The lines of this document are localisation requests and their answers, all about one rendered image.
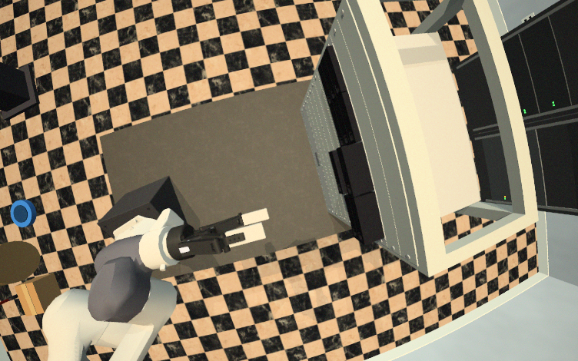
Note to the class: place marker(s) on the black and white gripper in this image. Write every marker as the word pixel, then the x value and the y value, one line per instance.
pixel 184 240

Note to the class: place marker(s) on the grey storage rack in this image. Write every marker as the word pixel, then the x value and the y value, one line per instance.
pixel 364 67

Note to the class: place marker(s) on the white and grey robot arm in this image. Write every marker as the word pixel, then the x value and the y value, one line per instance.
pixel 123 292

